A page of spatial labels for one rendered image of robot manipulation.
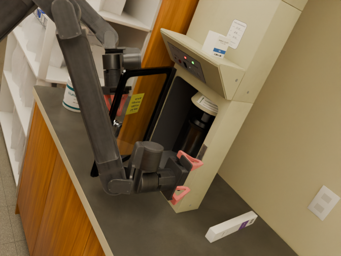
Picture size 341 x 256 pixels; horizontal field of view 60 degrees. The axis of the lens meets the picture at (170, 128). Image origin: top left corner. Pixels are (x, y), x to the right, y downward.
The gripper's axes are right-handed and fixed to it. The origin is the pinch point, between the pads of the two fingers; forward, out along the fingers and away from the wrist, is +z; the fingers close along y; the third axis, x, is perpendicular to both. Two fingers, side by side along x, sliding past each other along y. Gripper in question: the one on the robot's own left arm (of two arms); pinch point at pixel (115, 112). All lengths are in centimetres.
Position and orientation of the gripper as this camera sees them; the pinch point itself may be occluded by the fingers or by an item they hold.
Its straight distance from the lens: 103.3
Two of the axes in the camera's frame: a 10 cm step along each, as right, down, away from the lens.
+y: -8.9, -0.7, 4.5
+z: 0.3, 9.8, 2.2
